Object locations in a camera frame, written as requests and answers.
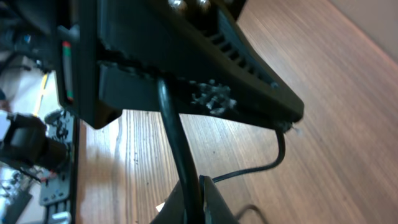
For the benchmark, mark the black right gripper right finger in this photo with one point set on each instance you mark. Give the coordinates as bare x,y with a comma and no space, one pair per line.
215,208

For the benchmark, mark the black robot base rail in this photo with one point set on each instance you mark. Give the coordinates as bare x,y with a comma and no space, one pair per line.
58,194

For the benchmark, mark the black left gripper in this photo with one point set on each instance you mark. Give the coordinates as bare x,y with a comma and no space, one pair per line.
75,60

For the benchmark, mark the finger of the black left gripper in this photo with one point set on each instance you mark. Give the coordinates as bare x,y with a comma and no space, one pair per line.
129,88
196,41

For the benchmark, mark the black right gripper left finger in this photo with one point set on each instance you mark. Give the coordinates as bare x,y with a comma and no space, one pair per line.
173,211

